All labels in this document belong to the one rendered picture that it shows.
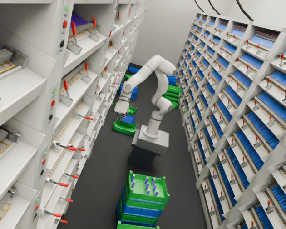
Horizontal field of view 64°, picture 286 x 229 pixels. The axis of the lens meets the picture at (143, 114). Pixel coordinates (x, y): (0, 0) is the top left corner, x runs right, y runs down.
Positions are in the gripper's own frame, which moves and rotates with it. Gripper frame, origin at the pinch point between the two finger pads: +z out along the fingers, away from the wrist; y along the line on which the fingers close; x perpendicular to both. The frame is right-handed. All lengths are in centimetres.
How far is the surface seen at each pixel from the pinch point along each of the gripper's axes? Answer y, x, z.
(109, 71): 20.6, -0.6, -38.5
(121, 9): 12, 28, -78
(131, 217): -26, -19, 69
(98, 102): 19.4, 3.2, -9.7
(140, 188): -29, -15, 46
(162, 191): -44, -25, 44
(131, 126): 33, -133, -17
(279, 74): -111, -17, -66
